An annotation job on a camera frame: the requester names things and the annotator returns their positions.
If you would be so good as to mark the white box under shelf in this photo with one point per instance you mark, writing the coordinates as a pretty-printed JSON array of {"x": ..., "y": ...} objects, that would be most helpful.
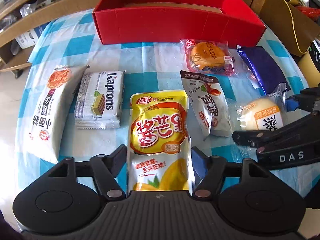
[{"x": 30, "y": 38}]

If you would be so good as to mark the white noodle snack bag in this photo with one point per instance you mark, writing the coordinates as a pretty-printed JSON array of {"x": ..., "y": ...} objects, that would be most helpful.
[{"x": 44, "y": 132}]

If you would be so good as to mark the blue white checkered tablecloth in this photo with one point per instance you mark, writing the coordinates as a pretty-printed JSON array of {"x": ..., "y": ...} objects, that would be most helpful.
[{"x": 73, "y": 41}]

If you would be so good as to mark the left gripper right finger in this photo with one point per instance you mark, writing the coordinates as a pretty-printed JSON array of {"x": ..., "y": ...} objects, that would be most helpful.
[{"x": 209, "y": 177}]

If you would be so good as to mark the brown cardboard box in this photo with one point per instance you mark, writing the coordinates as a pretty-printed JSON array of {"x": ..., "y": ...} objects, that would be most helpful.
[{"x": 295, "y": 30}]

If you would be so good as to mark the white chicken snack pouch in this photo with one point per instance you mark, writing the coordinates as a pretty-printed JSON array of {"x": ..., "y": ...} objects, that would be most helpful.
[{"x": 208, "y": 102}]

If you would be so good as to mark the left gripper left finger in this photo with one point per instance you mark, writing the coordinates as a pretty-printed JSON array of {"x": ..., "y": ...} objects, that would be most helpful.
[{"x": 105, "y": 169}]

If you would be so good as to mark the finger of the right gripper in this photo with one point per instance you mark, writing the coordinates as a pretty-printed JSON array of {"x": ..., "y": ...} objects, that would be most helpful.
[
  {"x": 304, "y": 128},
  {"x": 307, "y": 100}
]

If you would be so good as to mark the white Kaprons wafer pack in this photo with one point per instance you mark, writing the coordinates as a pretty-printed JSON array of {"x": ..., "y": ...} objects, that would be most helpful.
[{"x": 99, "y": 101}]

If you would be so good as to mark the wooden TV stand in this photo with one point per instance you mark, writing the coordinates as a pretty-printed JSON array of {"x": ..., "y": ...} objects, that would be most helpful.
[{"x": 46, "y": 11}]

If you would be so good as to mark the white round bun pack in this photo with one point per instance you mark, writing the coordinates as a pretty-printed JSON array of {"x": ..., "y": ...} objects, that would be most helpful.
[{"x": 264, "y": 113}]

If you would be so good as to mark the orange meat floss cake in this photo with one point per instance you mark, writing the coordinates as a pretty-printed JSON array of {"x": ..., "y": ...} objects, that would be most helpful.
[{"x": 208, "y": 57}]

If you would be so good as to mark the yellow dried mango bag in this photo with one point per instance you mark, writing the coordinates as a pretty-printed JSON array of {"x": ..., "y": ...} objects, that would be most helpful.
[{"x": 159, "y": 146}]

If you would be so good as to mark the purple foil snack pack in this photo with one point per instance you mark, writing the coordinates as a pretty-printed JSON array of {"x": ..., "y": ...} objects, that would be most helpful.
[{"x": 267, "y": 72}]

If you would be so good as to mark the red cardboard box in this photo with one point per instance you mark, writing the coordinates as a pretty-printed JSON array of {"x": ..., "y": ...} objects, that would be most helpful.
[{"x": 130, "y": 21}]

